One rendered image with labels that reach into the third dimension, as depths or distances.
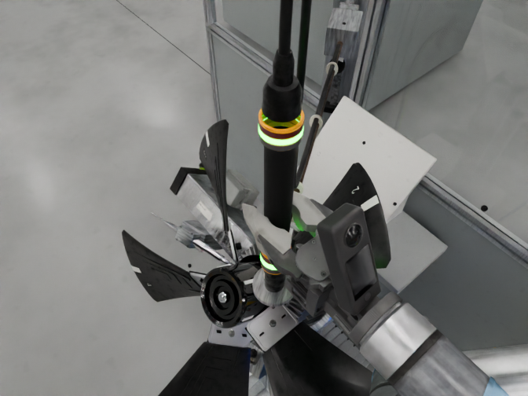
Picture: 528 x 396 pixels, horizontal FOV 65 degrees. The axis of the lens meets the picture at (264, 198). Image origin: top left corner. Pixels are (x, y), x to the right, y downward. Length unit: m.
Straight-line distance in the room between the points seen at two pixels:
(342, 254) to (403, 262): 0.95
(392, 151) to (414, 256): 0.51
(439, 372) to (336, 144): 0.66
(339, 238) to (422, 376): 0.15
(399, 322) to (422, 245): 0.96
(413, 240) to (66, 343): 1.65
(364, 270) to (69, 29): 3.98
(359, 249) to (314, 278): 0.07
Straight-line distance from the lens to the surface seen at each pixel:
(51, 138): 3.18
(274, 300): 0.68
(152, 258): 1.01
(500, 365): 0.60
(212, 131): 0.89
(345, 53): 1.04
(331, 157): 1.01
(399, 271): 1.34
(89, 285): 2.38
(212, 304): 0.86
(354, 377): 0.85
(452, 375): 0.46
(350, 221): 0.41
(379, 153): 0.96
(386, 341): 0.45
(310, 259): 0.48
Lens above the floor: 1.99
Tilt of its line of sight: 52 degrees down
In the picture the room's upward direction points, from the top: straight up
